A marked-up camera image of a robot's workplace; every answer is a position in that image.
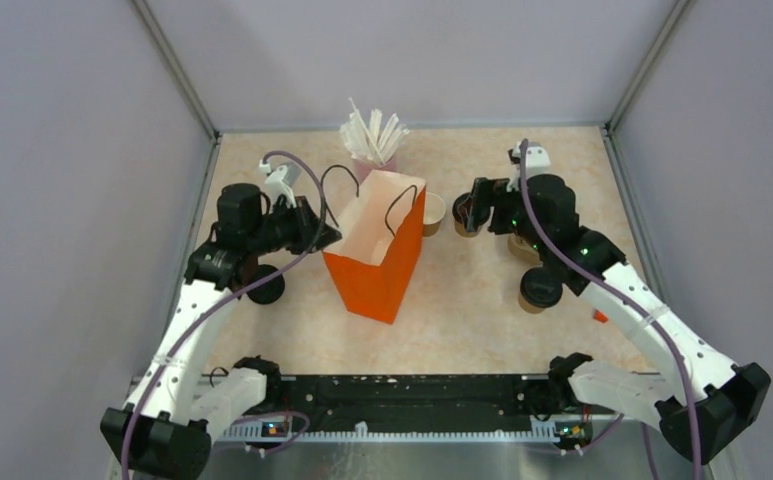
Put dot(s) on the stack of brown paper cups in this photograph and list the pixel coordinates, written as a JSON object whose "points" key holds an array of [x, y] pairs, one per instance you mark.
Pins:
{"points": [[434, 212]]}

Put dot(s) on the black plastic cup lid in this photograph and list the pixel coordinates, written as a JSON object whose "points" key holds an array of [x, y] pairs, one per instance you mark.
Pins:
{"points": [[540, 287]]}

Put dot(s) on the small orange block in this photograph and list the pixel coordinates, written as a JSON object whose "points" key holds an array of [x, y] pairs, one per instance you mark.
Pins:
{"points": [[600, 317]]}

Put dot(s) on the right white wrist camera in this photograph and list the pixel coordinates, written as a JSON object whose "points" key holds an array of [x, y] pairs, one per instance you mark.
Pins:
{"points": [[538, 162]]}

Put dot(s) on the black plastic lid stack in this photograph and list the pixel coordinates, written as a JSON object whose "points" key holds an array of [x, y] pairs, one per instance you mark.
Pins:
{"points": [[270, 291]]}

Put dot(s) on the orange paper bag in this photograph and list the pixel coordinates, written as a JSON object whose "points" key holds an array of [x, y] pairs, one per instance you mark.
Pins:
{"points": [[372, 264]]}

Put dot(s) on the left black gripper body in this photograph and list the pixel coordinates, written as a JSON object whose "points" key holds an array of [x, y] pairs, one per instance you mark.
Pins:
{"points": [[290, 227]]}

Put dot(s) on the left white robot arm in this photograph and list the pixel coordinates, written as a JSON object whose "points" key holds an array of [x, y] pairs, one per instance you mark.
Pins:
{"points": [[165, 429]]}

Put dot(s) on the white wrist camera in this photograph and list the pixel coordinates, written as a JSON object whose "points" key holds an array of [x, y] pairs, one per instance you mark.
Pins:
{"points": [[280, 181], [538, 162]]}

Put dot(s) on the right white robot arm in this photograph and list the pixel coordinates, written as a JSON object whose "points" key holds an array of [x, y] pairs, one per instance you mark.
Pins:
{"points": [[700, 399]]}

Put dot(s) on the bundle of white wrapped straws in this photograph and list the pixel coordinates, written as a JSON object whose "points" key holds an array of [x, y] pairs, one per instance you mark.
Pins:
{"points": [[373, 139]]}

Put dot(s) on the pink cylindrical straw holder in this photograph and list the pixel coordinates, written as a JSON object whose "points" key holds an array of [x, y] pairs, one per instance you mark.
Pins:
{"points": [[363, 168]]}

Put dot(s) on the brown paper coffee cup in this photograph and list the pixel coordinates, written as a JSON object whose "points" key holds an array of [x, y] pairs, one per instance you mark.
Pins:
{"points": [[528, 307]]}

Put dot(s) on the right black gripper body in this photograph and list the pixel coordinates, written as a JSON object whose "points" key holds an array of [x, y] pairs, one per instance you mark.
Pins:
{"points": [[508, 215]]}

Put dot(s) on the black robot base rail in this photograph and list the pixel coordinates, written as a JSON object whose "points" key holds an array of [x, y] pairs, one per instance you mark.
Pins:
{"points": [[452, 405]]}

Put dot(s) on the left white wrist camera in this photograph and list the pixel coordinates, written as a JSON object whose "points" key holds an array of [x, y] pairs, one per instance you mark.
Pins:
{"points": [[280, 181]]}

